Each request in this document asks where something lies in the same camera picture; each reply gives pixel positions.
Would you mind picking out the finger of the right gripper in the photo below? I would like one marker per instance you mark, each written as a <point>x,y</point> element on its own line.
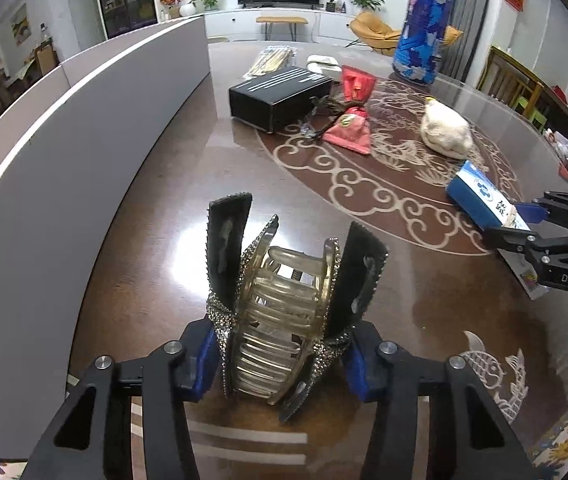
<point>514,240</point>
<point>534,212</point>

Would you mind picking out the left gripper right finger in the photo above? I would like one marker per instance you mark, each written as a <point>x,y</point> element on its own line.
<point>469,438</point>

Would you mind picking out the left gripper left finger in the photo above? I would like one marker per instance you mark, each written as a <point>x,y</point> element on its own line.
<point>90,435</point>

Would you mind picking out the blue white small box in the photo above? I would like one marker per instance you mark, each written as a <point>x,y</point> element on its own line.
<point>486,206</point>

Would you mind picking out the rhinestone hair claw clip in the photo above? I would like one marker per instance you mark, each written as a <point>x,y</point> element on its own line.
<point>283,317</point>

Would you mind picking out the red pink snack packet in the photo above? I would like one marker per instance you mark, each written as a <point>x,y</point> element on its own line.
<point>351,129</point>

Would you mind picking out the glasses with cord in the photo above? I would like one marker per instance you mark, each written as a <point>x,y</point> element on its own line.
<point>324,113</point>

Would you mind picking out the black cardboard box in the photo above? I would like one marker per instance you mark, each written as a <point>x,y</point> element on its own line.
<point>278,99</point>

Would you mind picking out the wooden dining chair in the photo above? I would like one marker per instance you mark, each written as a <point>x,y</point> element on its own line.
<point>511,83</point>

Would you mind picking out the blue patterned tall can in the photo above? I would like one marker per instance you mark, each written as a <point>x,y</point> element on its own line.
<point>417,56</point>

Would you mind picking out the yellow lounge chair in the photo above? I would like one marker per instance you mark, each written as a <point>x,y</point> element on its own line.
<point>382,38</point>

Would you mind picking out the bag of wooden sticks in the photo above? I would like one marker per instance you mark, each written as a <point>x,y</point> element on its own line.
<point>271,59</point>

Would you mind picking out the wooden bench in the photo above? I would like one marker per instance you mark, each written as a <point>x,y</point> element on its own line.
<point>292,22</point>

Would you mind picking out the flower vase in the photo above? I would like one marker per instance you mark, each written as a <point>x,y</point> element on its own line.
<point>171,7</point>

